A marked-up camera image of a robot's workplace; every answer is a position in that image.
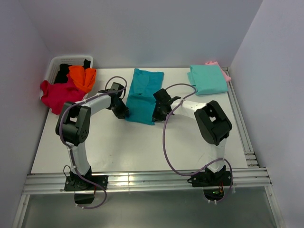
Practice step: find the black t shirt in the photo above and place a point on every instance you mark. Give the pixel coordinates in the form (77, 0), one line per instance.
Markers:
(61, 76)

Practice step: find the teal t shirt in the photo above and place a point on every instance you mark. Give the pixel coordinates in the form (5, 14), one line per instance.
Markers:
(140, 100)

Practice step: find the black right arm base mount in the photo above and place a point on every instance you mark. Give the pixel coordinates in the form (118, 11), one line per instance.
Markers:
(216, 186)

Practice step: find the white plastic laundry basket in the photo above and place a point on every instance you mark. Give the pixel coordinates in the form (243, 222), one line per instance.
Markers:
(71, 60)

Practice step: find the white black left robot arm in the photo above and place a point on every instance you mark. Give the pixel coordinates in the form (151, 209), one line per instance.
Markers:
(74, 123)

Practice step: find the magenta t shirt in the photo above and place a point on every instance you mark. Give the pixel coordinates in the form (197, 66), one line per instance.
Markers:
(55, 95)

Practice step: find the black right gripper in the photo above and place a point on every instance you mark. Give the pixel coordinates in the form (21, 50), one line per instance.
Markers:
(156, 117)

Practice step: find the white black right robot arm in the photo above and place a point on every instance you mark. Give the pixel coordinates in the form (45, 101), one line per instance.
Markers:
(214, 127)

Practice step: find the folded pink t shirt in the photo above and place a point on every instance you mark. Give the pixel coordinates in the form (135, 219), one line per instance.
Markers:
(225, 75)

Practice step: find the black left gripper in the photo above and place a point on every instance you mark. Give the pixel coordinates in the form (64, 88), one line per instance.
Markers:
(124, 110)

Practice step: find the orange t shirt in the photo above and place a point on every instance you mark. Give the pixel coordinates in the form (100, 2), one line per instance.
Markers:
(84, 79)

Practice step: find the aluminium table edge rail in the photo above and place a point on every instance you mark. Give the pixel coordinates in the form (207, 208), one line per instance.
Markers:
(53, 183)

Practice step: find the folded mint t shirt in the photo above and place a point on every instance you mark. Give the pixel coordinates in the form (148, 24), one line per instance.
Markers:
(207, 79)

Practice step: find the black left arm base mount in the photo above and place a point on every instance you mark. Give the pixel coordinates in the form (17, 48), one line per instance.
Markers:
(84, 192)

